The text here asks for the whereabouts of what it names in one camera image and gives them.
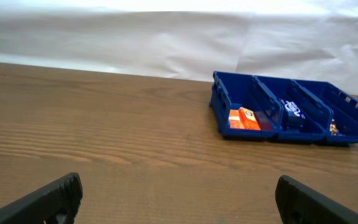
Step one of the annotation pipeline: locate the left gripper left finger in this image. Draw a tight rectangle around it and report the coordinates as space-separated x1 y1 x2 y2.
0 172 84 224

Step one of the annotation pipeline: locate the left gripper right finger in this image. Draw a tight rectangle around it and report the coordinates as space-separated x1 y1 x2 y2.
274 174 358 224

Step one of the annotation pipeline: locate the blue candy pack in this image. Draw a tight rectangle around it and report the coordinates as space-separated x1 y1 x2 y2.
278 98 306 119

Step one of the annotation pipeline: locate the orange candy box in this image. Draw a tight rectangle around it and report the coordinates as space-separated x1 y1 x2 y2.
238 106 262 131
228 108 246 130

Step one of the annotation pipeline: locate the blue tray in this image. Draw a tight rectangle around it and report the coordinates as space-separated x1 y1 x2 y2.
209 70 358 147

